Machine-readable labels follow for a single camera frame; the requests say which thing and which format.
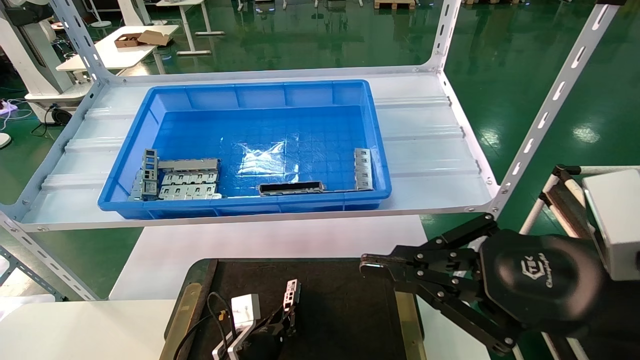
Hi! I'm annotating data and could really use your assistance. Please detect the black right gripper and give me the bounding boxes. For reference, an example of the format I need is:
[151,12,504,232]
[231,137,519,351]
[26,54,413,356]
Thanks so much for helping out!
[360,213,609,357]

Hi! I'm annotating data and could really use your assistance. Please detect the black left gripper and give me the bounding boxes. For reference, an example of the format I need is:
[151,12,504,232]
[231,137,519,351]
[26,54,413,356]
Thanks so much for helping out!
[239,305,297,360]

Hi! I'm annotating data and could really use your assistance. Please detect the silver slotted metal part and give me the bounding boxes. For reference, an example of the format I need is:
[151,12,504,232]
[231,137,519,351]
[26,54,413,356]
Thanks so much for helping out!
[283,279,301,314]

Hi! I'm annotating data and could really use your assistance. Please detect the black container tray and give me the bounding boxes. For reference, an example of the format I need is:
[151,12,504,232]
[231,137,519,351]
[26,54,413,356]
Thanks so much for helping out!
[160,257,426,360]

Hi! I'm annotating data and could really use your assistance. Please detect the dark long metal part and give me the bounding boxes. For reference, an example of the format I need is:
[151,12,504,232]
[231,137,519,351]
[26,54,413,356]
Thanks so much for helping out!
[256,181,326,196]

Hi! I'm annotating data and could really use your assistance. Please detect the silver tabbed metal part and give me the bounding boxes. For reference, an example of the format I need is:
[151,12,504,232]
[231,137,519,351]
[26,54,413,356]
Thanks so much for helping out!
[158,184,224,200]
[161,171,220,186]
[354,148,375,192]

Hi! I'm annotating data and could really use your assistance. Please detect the grey long metal part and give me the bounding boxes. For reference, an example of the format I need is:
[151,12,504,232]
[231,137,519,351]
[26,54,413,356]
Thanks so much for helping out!
[159,158,222,174]

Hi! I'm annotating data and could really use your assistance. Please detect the grey windowed metal part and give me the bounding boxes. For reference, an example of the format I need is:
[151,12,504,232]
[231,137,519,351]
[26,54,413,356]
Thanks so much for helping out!
[141,148,160,196]

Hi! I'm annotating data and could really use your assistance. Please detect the white tube stand black clamps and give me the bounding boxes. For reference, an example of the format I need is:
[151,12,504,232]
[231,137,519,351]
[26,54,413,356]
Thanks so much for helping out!
[520,164,640,241]

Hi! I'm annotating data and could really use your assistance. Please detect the clear plastic film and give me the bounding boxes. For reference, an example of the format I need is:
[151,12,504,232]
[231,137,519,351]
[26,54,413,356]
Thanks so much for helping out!
[237,141,287,177]

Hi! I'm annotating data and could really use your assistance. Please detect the blue plastic bin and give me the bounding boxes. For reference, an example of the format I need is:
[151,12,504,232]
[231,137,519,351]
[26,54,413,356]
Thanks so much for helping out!
[98,79,393,220]

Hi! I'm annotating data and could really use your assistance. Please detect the white desk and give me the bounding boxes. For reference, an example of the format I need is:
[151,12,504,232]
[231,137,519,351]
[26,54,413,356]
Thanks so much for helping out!
[155,0,226,56]

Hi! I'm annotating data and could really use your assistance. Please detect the open cardboard box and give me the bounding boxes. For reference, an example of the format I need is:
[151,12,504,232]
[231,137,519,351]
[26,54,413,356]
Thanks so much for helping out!
[114,30,174,49]

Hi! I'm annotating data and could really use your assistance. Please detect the white table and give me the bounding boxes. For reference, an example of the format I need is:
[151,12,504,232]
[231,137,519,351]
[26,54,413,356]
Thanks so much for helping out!
[56,24,180,77]

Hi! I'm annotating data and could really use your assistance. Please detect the white machine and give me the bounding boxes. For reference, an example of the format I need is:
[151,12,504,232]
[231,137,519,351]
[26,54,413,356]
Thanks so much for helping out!
[0,0,95,110]

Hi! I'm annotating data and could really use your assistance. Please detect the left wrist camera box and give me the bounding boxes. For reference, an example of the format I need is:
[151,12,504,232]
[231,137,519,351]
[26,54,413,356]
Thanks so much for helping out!
[211,293,261,360]

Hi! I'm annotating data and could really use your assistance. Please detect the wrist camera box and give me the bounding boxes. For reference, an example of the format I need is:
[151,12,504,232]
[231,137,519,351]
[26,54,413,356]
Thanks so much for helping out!
[211,293,261,360]
[582,168,640,282]

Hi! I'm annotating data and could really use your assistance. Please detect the black camera cable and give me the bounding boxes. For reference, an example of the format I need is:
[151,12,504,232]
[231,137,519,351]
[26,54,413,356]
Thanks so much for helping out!
[174,291,237,360]

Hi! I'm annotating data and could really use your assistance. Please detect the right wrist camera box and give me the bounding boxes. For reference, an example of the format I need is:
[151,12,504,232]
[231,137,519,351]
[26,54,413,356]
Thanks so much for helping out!
[582,168,640,282]

